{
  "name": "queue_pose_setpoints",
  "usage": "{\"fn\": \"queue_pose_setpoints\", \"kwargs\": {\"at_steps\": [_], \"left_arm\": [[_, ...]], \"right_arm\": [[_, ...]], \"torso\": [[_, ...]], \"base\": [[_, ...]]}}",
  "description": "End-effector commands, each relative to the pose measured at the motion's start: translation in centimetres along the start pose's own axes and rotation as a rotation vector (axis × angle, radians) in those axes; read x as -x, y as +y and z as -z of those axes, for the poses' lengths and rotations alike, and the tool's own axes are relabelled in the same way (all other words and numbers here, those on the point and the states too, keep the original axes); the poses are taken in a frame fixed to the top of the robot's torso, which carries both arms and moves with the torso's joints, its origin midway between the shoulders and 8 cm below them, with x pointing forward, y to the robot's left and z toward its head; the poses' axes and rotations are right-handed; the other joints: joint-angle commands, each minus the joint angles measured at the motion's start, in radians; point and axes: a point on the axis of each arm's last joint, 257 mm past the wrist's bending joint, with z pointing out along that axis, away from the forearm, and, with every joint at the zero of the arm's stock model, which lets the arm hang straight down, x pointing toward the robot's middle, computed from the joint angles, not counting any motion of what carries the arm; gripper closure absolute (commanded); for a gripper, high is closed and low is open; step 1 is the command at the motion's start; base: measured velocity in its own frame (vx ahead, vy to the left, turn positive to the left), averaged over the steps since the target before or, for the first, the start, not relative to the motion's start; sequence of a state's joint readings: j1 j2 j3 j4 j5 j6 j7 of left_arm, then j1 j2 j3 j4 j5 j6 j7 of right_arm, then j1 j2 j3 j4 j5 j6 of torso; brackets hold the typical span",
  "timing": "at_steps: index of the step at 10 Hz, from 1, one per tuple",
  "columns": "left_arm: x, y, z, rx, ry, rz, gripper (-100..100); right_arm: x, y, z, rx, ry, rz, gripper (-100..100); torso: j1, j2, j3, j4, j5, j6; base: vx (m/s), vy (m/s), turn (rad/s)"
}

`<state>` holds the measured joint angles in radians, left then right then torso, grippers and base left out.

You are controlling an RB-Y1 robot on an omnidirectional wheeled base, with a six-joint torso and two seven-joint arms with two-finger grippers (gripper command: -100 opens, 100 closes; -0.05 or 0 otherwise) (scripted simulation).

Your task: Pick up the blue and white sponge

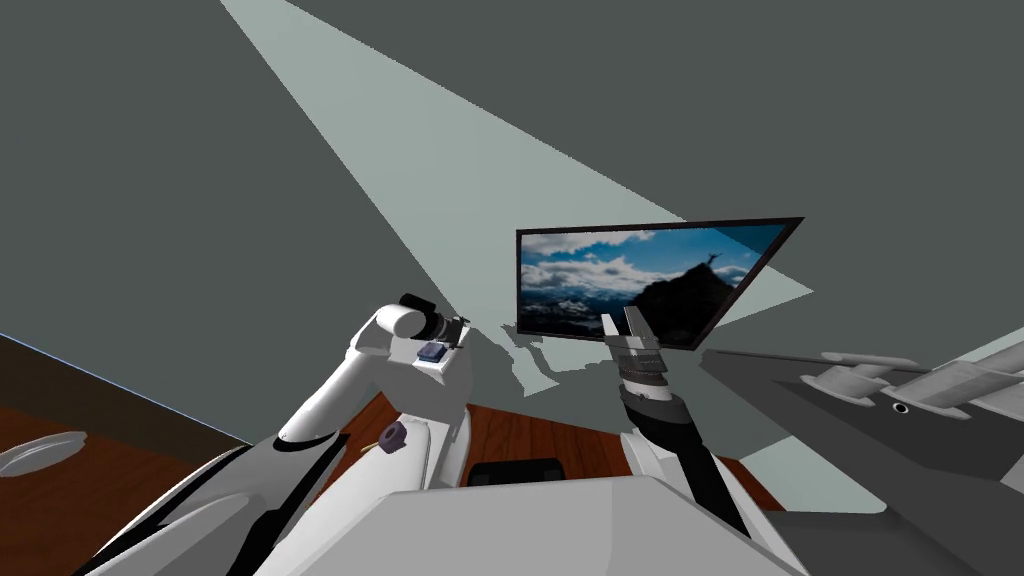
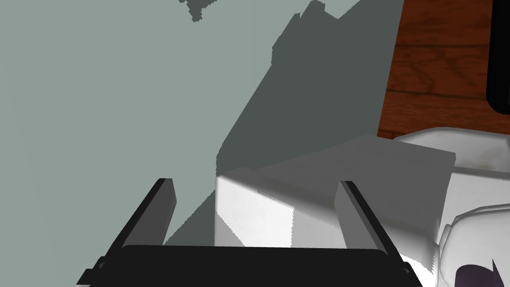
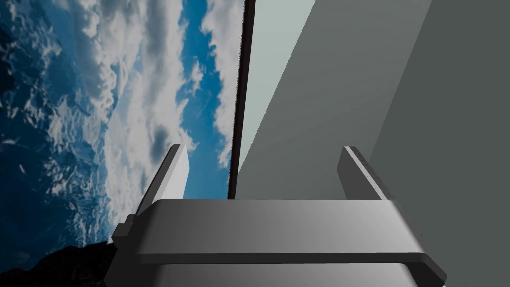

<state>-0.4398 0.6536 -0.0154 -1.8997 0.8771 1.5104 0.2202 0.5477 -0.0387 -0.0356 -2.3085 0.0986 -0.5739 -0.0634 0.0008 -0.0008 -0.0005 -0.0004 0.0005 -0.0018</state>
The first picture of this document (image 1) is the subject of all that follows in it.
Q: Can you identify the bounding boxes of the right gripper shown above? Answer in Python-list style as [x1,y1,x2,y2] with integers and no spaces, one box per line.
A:
[600,305,670,387]

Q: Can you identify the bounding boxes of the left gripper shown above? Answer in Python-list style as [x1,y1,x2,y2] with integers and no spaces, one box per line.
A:
[419,313,472,350]

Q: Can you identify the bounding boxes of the black-framed mountain sky picture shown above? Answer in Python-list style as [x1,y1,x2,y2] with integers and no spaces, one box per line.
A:
[515,215,806,353]

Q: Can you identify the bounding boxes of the purple round knob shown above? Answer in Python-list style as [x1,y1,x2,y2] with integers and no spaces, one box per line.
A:
[361,423,409,456]

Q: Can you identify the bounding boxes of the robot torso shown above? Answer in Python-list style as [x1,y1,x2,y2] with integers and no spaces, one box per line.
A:
[302,458,811,576]

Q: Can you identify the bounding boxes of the grey round plate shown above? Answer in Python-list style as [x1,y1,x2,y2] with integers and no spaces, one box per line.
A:
[0,431,89,480]

